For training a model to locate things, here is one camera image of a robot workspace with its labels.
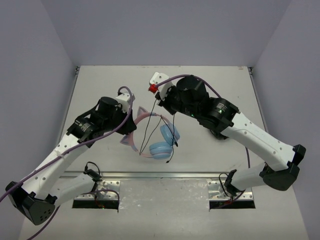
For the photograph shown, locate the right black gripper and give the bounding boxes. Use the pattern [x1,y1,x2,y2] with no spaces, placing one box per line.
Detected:
[155,83,199,119]

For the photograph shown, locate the thin black audio cable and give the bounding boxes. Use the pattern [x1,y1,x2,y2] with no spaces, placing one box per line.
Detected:
[139,99,179,165]

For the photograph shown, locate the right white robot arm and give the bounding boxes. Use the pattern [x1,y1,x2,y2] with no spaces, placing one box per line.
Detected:
[149,72,306,196]

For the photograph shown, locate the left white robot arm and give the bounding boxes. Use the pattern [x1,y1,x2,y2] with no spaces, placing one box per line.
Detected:
[4,93,137,226]

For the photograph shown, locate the black headphones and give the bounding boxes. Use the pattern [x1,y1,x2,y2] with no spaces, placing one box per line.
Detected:
[209,129,228,140]

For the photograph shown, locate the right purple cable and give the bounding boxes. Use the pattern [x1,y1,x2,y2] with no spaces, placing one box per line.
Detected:
[156,74,252,170]

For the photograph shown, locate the purple cable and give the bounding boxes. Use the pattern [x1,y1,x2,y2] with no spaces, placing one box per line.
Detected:
[156,74,252,170]
[0,86,133,233]

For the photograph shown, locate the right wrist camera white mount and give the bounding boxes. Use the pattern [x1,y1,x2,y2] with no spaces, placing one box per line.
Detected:
[148,72,174,101]

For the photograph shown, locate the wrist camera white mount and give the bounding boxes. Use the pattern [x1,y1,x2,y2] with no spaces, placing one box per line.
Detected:
[148,72,174,101]
[115,92,135,113]

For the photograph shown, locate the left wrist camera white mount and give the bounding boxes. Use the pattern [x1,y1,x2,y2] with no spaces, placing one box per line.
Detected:
[115,92,135,113]

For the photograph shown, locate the aluminium table rail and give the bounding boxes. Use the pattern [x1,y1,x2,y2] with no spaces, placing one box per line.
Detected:
[59,170,266,180]

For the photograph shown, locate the left base black wire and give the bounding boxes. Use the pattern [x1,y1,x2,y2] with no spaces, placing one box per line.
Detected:
[82,161,102,180]

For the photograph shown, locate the base black wire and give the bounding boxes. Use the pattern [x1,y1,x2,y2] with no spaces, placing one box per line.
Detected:
[218,172,233,198]
[82,161,102,180]

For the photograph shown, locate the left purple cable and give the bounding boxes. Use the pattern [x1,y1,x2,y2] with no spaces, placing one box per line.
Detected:
[0,86,133,233]

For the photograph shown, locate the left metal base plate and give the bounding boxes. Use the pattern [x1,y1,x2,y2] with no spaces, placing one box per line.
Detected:
[73,178,121,202]

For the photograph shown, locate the metal base plate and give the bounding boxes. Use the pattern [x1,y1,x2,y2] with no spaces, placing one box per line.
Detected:
[207,178,254,202]
[73,178,121,202]

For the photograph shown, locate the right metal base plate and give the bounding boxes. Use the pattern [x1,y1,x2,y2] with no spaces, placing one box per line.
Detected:
[207,178,254,202]

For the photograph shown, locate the right base black wire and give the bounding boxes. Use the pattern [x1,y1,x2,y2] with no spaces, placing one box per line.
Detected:
[218,172,233,198]

